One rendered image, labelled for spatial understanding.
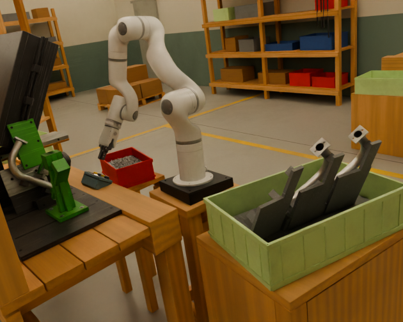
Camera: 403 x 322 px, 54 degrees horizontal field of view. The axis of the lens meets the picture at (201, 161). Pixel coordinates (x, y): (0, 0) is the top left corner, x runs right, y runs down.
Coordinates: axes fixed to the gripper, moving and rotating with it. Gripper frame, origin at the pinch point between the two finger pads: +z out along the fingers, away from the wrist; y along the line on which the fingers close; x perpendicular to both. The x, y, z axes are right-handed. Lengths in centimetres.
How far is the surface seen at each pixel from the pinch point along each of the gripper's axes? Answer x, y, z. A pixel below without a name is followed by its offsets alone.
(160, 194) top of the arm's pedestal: -14.8, -35.3, 8.9
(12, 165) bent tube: 41.2, -2.6, 15.7
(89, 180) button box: 5.4, -5.8, 13.3
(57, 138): 19.0, 13.6, -1.1
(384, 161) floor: -292, -21, -81
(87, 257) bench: 28, -60, 35
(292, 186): -3, -110, -9
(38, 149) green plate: 31.3, 1.5, 6.4
